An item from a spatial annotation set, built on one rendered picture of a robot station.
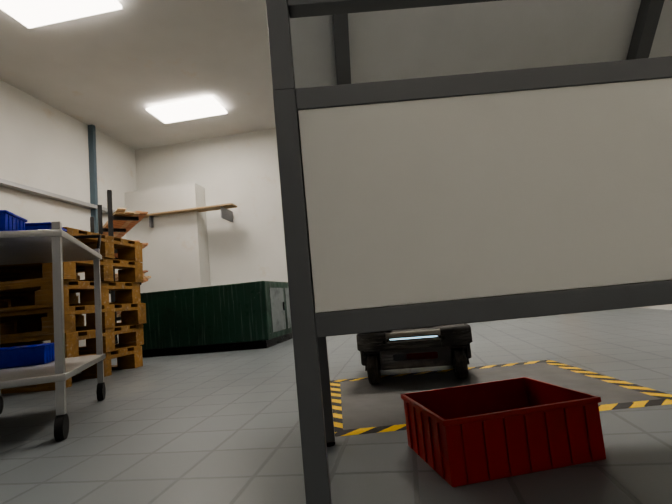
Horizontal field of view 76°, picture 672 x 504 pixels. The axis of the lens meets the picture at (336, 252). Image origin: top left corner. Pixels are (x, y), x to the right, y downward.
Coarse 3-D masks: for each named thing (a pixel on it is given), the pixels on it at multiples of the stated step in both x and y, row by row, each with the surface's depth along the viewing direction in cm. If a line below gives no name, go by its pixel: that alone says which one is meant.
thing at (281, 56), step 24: (288, 0) 79; (312, 0) 79; (336, 0) 79; (360, 0) 79; (384, 0) 80; (408, 0) 81; (432, 0) 81; (456, 0) 82; (480, 0) 82; (288, 24) 79; (288, 48) 78; (288, 72) 78
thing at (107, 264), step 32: (128, 256) 371; (0, 288) 293; (32, 288) 300; (64, 288) 294; (128, 288) 360; (0, 320) 310; (32, 320) 335; (64, 320) 287; (128, 320) 365; (128, 352) 351
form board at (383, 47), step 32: (512, 0) 119; (544, 0) 119; (576, 0) 120; (608, 0) 120; (640, 0) 120; (320, 32) 120; (352, 32) 120; (384, 32) 121; (416, 32) 121; (448, 32) 122; (480, 32) 122; (512, 32) 123; (544, 32) 123; (576, 32) 124; (608, 32) 124; (320, 64) 124; (352, 64) 125; (384, 64) 125; (416, 64) 126; (448, 64) 126; (480, 64) 127; (512, 64) 127; (544, 64) 128
